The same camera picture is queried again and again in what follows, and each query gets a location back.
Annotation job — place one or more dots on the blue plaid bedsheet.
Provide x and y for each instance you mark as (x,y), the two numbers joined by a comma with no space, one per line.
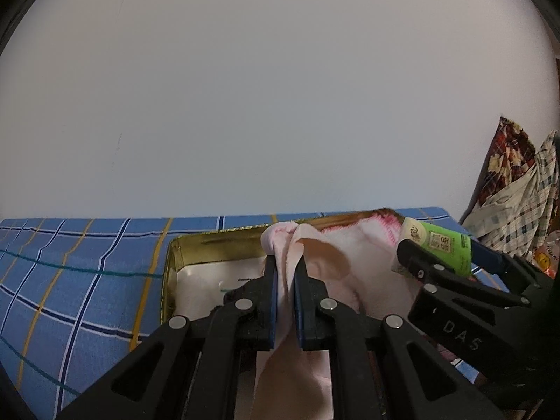
(87,297)

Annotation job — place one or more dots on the yellow smiley packet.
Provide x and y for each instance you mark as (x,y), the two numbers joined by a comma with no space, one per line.
(547,258)

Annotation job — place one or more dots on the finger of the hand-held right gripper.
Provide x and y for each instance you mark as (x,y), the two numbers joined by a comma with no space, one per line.
(485,253)
(420,262)

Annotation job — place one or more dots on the white paper sheet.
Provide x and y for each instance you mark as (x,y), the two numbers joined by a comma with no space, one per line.
(197,288)

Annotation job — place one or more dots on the white cloth with pink trim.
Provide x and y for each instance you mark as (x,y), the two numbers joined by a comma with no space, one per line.
(372,227)

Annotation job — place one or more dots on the cotton swab packet green label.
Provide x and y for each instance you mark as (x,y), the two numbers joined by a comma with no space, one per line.
(442,245)

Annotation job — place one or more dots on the pink fluffy cloth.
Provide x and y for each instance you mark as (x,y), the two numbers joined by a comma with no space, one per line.
(376,280)

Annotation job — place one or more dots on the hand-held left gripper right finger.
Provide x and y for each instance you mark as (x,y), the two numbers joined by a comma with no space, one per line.
(298,310)

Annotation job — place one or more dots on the checked cloth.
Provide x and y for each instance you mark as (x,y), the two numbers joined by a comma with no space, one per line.
(516,218)

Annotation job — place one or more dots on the dark red floral blanket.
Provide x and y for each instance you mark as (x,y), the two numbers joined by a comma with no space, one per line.
(503,157)

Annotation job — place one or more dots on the gold metal tin box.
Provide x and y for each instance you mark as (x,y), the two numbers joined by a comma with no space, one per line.
(205,243)

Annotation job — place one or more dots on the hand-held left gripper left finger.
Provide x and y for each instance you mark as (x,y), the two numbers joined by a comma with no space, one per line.
(272,306)

